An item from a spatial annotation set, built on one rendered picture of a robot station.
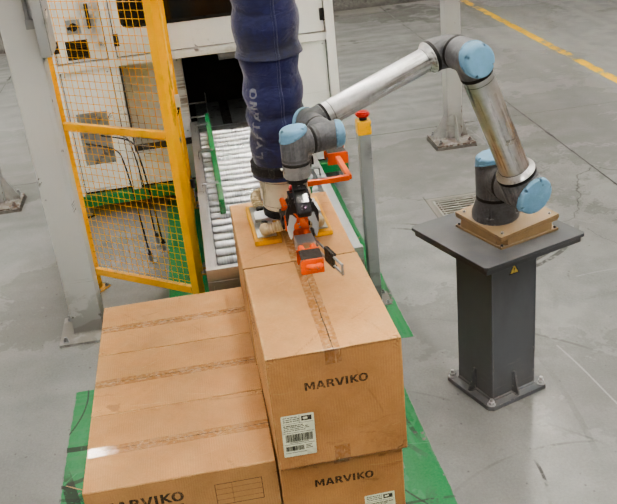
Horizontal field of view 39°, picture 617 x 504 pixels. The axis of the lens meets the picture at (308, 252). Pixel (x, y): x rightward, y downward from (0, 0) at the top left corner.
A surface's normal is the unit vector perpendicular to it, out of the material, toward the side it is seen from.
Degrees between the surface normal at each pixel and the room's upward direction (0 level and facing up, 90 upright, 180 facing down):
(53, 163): 90
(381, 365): 90
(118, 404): 0
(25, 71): 90
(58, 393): 0
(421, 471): 0
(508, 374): 90
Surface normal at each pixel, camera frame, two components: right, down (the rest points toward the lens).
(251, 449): -0.10, -0.90
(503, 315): 0.47, 0.34
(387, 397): 0.17, 0.41
